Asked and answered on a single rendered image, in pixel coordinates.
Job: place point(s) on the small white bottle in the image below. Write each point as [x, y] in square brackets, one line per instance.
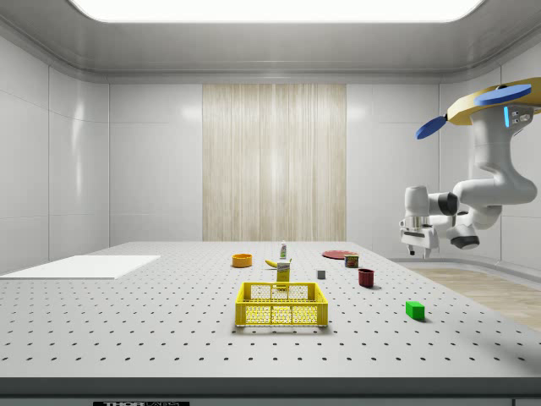
[283, 251]

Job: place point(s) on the green block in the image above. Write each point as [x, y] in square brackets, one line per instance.
[414, 310]

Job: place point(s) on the white board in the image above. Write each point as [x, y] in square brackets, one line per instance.
[80, 266]

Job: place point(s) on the yellow bowl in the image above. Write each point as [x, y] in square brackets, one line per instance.
[242, 261]

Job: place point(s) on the flat-sided can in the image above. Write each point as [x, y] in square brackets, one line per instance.
[351, 261]

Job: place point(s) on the drone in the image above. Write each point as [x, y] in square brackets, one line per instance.
[462, 108]

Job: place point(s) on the banana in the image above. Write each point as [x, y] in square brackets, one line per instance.
[270, 264]

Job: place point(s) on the yellow basket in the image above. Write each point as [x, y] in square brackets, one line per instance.
[281, 315]

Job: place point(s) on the dark red mug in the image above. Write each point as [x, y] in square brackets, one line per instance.
[366, 278]

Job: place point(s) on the grey cube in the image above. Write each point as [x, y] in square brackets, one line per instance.
[321, 274]

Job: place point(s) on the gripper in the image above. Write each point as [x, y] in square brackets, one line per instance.
[418, 237]

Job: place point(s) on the red plate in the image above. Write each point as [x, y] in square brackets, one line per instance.
[334, 254]

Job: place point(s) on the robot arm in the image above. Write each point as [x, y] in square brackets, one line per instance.
[492, 148]

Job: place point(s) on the yellow carton box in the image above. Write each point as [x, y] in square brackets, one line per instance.
[283, 271]

